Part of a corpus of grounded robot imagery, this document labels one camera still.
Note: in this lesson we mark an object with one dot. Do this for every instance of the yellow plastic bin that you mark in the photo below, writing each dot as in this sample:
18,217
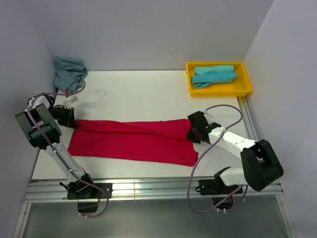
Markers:
240,86

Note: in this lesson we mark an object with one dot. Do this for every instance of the aluminium mounting rail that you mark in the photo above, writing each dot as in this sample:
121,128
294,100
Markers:
46,191

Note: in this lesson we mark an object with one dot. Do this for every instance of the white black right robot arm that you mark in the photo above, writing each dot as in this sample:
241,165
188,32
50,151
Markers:
260,165

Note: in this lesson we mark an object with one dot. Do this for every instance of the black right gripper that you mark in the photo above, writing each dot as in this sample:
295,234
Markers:
190,136

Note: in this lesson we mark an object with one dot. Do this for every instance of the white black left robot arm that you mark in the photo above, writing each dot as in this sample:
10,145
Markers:
40,124

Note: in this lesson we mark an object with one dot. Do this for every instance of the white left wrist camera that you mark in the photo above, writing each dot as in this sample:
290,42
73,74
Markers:
69,100

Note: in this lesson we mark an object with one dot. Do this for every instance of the rolled teal t-shirt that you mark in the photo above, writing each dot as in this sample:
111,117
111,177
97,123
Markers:
202,81
202,70

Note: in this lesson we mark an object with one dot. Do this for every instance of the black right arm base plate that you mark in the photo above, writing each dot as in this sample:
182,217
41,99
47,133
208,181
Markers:
214,187

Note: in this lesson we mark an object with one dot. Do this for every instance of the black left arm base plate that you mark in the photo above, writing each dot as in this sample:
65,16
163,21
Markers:
89,192

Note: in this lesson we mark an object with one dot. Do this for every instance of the red t-shirt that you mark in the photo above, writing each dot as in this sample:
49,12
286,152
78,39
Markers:
149,141

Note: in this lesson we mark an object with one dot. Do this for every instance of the crumpled grey-blue t-shirt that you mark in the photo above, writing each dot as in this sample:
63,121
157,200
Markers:
69,74

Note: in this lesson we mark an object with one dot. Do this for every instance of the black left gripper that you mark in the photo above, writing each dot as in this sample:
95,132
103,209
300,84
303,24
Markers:
70,119

